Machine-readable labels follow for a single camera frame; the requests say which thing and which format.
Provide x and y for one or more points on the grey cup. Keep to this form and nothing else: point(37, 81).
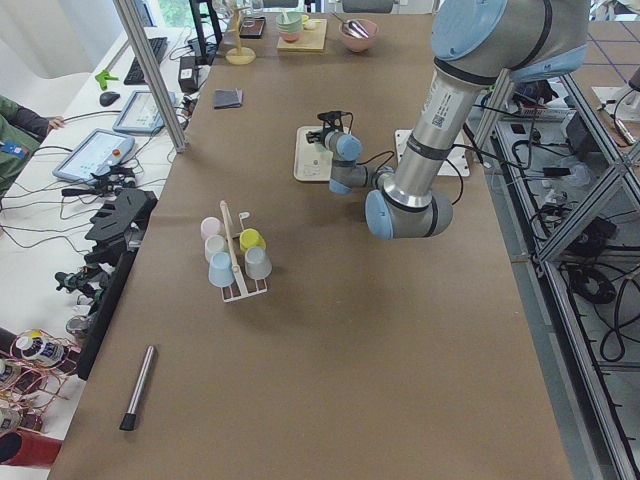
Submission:
point(258, 265)

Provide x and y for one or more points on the green bowl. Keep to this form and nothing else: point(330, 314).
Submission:
point(289, 26)

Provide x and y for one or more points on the pink cup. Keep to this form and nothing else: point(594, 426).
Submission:
point(211, 226)

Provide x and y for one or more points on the black computer mouse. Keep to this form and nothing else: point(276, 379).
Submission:
point(108, 98)

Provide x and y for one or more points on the wooden mug tree stand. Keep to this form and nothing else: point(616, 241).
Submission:
point(235, 10)

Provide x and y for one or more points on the teach pendant tablet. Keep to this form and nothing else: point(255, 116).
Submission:
point(139, 116)
point(94, 156)

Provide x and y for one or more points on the black tray at edge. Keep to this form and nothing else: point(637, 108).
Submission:
point(252, 27)

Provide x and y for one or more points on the cream white cup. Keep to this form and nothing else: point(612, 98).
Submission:
point(213, 245)

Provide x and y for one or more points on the folded grey cloth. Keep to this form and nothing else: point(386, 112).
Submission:
point(228, 98)

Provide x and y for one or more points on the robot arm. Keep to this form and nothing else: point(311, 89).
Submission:
point(473, 41)

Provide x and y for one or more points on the pink bowl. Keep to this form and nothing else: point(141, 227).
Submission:
point(356, 42)

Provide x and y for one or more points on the far teach pendant tablet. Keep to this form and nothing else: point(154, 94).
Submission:
point(139, 116)

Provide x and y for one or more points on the white wire cup rack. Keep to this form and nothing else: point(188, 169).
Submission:
point(255, 287)

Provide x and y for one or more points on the aluminium frame post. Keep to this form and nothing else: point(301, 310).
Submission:
point(136, 35)

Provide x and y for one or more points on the light blue cup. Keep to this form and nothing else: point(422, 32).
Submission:
point(220, 272)

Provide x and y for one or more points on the black tool holder rack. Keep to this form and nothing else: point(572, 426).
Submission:
point(117, 231)

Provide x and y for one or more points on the bamboo cutting board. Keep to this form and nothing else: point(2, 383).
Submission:
point(311, 39)

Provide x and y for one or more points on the near teach pendant tablet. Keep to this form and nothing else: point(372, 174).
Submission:
point(94, 156)

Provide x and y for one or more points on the silver metal cylinder tool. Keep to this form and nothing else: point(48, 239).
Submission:
point(128, 422)

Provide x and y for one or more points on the yellow cup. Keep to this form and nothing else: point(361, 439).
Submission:
point(250, 238)

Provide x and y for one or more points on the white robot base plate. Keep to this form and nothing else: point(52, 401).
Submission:
point(455, 164)

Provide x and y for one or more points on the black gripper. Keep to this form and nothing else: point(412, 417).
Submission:
point(319, 135)

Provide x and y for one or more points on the cream rabbit print tray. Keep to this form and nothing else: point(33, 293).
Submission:
point(312, 162)

